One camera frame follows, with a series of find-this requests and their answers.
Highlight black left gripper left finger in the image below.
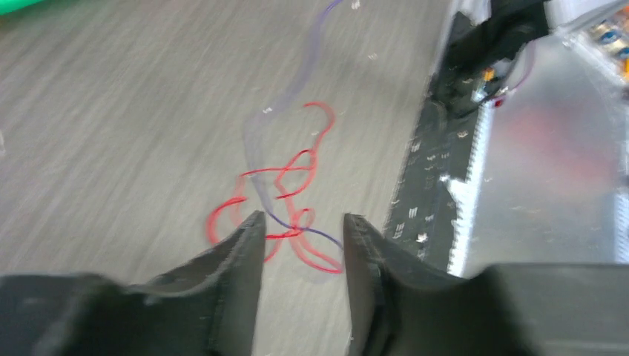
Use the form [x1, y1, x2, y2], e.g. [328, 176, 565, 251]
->
[1, 211, 266, 355]

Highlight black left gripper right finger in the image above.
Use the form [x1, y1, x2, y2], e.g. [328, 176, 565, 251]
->
[343, 214, 628, 355]

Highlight red blue purple cables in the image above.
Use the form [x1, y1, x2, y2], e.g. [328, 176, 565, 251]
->
[206, 0, 345, 275]

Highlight green plastic bin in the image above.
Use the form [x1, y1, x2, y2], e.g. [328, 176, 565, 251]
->
[0, 0, 42, 15]

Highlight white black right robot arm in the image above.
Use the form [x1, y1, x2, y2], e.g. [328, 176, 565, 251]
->
[445, 0, 550, 72]

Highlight perforated metal cable rail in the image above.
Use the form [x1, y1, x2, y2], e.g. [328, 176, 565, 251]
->
[447, 105, 493, 277]

